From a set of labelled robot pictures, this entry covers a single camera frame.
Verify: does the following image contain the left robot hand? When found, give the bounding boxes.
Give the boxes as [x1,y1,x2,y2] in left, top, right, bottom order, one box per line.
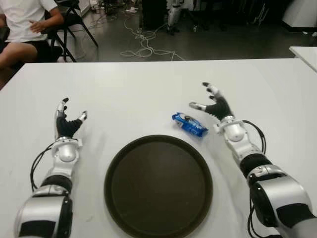
[53,98,89,138]

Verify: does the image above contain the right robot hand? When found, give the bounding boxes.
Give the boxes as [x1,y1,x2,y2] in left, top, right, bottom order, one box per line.
[188,82,236,123]

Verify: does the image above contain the blue Oreo cookie packet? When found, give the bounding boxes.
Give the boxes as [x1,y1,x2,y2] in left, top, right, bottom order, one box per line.
[172,112,209,139]

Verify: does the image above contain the folded metal stand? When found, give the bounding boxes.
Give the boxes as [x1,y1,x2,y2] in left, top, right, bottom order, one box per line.
[247,0,270,28]

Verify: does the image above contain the round dark brown tray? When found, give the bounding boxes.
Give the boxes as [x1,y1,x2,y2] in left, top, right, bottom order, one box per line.
[104,134,214,238]

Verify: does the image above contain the white side table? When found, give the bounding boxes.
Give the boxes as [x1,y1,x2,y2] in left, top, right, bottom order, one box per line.
[289,46,317,72]

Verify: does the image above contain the silver humanoid robot legs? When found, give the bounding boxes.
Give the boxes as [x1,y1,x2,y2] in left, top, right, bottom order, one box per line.
[166,0,183,34]

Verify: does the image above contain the black folding chair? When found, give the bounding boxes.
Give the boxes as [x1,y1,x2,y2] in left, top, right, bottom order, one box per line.
[41,0,99,62]

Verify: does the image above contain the seated person in white shirt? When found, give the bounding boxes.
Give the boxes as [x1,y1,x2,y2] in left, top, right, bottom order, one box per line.
[0,0,65,85]

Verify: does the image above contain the white cabinet with black base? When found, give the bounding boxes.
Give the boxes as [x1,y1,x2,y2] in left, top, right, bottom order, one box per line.
[281,0,317,33]

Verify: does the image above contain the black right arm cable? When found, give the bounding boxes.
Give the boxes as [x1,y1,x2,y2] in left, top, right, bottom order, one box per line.
[242,120,268,238]

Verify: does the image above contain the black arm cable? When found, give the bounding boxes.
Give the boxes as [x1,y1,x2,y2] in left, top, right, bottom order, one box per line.
[30,142,56,191]
[242,120,268,238]

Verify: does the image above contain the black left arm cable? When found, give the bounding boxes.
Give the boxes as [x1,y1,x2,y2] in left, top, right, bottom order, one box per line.
[30,142,56,191]

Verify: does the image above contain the tangled white floor cable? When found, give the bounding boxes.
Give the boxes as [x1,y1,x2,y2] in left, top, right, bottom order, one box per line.
[120,14,185,61]

